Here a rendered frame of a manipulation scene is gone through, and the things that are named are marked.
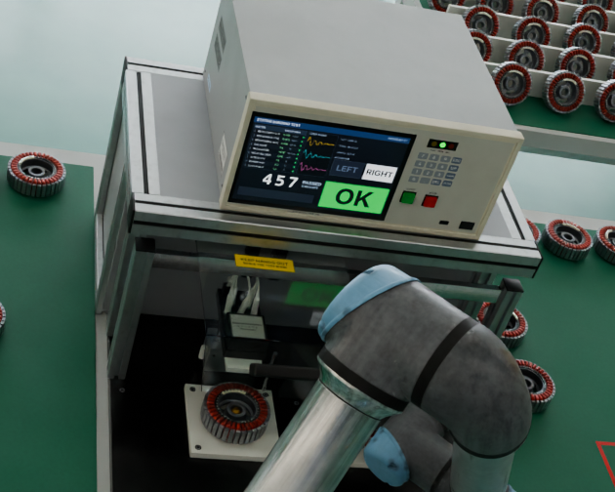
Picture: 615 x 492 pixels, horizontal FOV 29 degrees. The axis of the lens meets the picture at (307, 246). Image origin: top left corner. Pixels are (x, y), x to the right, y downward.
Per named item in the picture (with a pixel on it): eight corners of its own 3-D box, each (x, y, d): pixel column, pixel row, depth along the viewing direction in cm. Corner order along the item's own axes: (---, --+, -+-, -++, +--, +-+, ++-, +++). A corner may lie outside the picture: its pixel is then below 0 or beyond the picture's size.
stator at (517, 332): (501, 357, 229) (508, 344, 227) (458, 323, 234) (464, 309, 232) (532, 337, 237) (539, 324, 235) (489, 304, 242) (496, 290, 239)
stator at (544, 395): (552, 384, 227) (558, 371, 225) (545, 423, 218) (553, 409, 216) (497, 362, 228) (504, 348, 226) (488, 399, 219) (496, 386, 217)
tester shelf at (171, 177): (533, 278, 197) (544, 258, 194) (127, 233, 178) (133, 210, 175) (469, 128, 230) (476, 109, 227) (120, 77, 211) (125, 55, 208)
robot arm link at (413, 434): (424, 489, 159) (471, 433, 164) (359, 440, 163) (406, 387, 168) (418, 512, 166) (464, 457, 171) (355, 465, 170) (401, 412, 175)
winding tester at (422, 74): (478, 240, 193) (525, 139, 181) (220, 209, 181) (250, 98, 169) (427, 108, 222) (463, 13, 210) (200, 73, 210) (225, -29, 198)
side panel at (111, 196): (111, 315, 210) (143, 172, 191) (95, 313, 209) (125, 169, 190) (109, 218, 231) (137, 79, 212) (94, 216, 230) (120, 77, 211)
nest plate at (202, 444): (280, 463, 191) (282, 458, 190) (189, 457, 187) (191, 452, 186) (269, 394, 202) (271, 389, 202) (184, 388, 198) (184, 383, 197)
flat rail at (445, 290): (506, 305, 199) (512, 291, 197) (141, 266, 182) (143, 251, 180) (504, 300, 200) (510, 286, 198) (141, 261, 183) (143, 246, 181)
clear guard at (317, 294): (361, 404, 172) (373, 376, 169) (201, 392, 166) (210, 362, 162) (327, 259, 197) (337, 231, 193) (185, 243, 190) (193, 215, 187)
